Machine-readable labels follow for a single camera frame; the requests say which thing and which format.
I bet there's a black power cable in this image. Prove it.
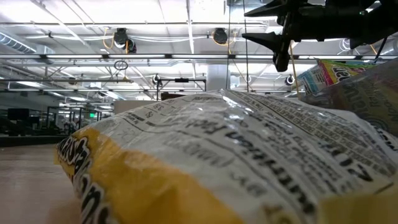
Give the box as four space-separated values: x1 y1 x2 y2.
242 0 250 93

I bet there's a yellow blue ramen packet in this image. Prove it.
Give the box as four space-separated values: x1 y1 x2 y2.
297 65 328 95

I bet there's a long ceiling light bar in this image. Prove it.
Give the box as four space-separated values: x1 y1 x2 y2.
0 53 398 60

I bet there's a white column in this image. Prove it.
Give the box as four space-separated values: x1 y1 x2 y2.
206 63 231 91

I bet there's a brown plastic tray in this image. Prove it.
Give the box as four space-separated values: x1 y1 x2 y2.
300 58 398 138

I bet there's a yellow cable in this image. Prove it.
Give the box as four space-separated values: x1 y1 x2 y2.
289 42 302 99

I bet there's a thin black cable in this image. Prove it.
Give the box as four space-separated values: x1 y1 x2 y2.
226 0 233 91

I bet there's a black metal workstation frame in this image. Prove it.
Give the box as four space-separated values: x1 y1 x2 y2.
156 77 208 102

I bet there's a yellow white ramen packet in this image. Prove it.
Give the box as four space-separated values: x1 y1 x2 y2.
53 88 398 224

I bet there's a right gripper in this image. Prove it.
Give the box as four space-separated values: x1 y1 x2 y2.
241 0 362 73

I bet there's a lime shrimp ramen packet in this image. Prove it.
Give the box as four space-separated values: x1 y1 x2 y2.
317 58 377 86

